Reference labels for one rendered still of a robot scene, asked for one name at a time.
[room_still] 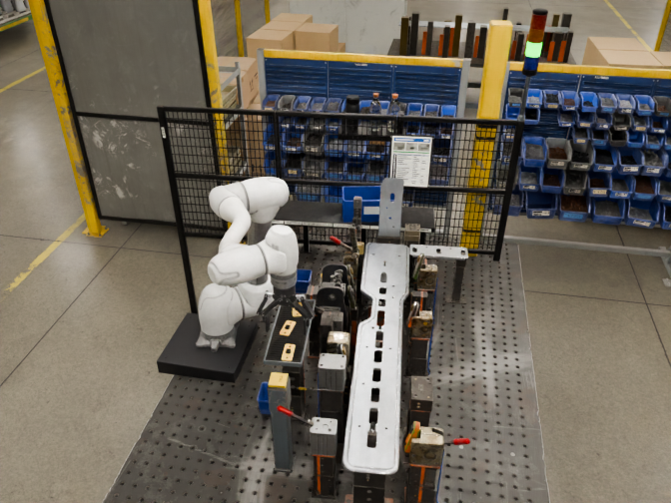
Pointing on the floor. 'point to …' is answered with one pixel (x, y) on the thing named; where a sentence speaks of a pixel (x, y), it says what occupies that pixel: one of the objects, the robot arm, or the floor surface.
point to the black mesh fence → (329, 168)
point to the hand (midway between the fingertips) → (286, 328)
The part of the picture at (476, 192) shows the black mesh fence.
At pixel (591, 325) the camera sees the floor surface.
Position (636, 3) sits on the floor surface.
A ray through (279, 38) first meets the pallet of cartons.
